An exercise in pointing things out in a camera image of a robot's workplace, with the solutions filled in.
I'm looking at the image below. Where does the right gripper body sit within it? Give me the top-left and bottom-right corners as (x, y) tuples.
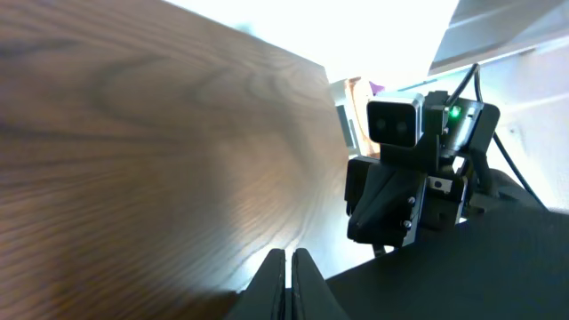
(344, 156), (468, 248)

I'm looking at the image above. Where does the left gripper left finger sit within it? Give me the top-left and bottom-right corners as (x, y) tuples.
(224, 249), (285, 320)

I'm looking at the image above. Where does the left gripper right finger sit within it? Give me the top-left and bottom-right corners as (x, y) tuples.
(292, 248), (349, 320)

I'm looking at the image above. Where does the black gift box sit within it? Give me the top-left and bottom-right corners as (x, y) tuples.
(327, 205), (568, 320)

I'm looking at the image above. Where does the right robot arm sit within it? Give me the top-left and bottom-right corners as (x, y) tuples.
(345, 92), (541, 248)

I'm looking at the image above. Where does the background furniture beyond table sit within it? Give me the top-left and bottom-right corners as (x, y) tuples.
(330, 76), (383, 158)

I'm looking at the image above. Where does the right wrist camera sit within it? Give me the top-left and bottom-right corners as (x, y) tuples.
(366, 92), (425, 148)

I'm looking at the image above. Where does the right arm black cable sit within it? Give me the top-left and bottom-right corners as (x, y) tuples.
(445, 62), (548, 209)

